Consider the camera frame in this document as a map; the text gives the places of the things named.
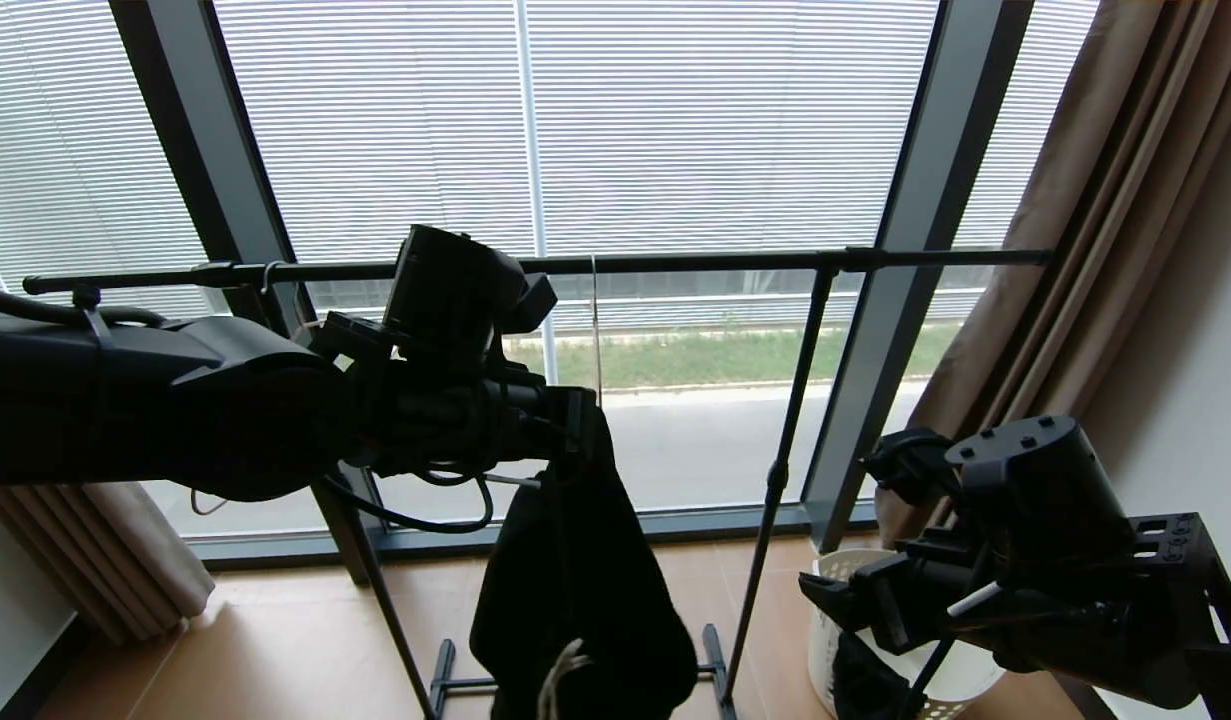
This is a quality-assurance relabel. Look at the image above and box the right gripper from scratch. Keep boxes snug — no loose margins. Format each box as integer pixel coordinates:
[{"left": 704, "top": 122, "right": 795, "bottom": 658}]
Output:
[{"left": 855, "top": 548, "right": 996, "bottom": 656}]

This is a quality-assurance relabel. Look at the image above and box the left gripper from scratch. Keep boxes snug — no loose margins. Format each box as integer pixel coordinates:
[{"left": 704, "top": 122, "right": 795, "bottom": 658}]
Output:
[{"left": 365, "top": 358, "right": 599, "bottom": 479}]

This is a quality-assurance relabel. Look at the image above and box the black garment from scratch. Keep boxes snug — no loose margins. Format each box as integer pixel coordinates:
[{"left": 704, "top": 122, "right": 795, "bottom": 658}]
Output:
[{"left": 470, "top": 405, "right": 698, "bottom": 720}]

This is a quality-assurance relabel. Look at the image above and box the white laundry basket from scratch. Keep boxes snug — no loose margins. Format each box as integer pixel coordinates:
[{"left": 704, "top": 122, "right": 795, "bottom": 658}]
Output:
[{"left": 807, "top": 548, "right": 1006, "bottom": 720}]

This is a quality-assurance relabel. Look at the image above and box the heap of clothes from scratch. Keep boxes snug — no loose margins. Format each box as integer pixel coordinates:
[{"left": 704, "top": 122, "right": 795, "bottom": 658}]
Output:
[{"left": 833, "top": 630, "right": 921, "bottom": 720}]

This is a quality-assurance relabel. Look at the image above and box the black clothes rack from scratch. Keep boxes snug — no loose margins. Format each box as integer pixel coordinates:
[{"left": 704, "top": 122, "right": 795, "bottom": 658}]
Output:
[{"left": 23, "top": 246, "right": 1054, "bottom": 720}]

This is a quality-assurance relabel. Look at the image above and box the brown curtain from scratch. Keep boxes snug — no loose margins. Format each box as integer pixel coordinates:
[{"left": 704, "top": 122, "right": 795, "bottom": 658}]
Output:
[
  {"left": 0, "top": 258, "right": 216, "bottom": 646},
  {"left": 875, "top": 0, "right": 1231, "bottom": 549}
]

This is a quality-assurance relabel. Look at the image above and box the window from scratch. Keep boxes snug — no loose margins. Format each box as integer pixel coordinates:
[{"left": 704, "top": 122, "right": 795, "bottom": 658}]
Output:
[{"left": 0, "top": 0, "right": 1101, "bottom": 561}]

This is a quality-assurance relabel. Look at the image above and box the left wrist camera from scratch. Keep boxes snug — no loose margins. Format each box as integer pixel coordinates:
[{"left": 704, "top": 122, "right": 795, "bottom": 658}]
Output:
[{"left": 500, "top": 272, "right": 559, "bottom": 336}]

